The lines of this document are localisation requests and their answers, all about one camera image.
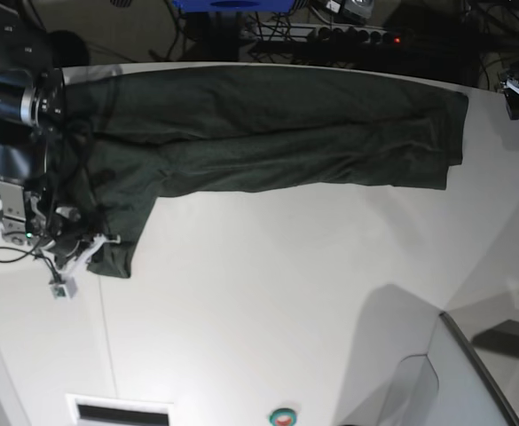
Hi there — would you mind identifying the black power strip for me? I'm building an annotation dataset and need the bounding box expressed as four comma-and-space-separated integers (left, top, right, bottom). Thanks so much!
309, 27, 403, 46

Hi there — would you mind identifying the dark green t-shirt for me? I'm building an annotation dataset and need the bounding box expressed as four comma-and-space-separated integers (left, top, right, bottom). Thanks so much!
63, 65, 468, 279

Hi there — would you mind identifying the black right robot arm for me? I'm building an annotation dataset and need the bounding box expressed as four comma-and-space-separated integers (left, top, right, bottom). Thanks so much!
0, 1, 94, 270

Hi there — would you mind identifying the red green emergency button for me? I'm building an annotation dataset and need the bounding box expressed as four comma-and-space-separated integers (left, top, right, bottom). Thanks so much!
269, 407, 297, 426

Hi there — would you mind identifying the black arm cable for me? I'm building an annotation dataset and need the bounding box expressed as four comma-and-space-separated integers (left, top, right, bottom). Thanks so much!
0, 241, 47, 264

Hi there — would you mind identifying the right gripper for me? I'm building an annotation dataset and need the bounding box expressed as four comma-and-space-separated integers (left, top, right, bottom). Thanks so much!
0, 177, 95, 266

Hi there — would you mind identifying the blue box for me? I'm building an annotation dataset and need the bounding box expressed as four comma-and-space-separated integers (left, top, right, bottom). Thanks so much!
172, 0, 295, 12

